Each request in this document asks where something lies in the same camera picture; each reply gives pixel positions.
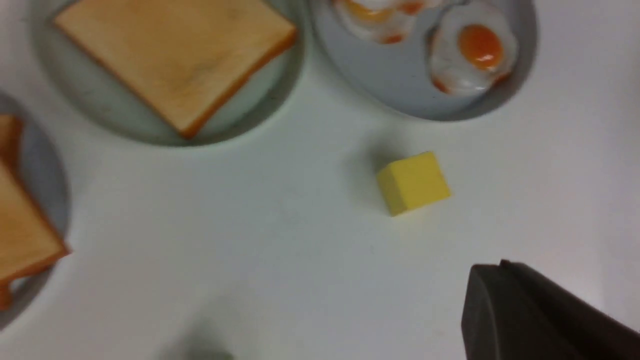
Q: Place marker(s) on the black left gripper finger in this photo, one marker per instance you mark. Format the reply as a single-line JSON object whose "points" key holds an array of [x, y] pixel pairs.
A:
{"points": [[513, 312]]}

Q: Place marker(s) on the yellow foam cube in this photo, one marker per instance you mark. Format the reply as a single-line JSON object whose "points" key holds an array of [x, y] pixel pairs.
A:
{"points": [[411, 183]]}

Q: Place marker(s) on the grey egg plate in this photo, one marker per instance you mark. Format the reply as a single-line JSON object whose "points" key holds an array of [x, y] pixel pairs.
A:
{"points": [[397, 75]]}

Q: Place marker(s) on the fried egg bottom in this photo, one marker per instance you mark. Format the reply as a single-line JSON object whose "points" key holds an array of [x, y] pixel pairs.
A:
{"points": [[471, 49]]}

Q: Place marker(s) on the fried egg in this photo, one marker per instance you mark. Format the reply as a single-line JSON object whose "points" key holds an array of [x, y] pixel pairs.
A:
{"points": [[381, 21], [471, 49]]}

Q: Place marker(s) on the fried egg middle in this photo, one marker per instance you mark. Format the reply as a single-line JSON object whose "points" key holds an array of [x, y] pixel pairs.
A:
{"points": [[381, 21]]}

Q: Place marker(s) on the mint green centre plate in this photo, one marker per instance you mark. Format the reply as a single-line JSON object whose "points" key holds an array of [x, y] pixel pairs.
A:
{"points": [[104, 101]]}

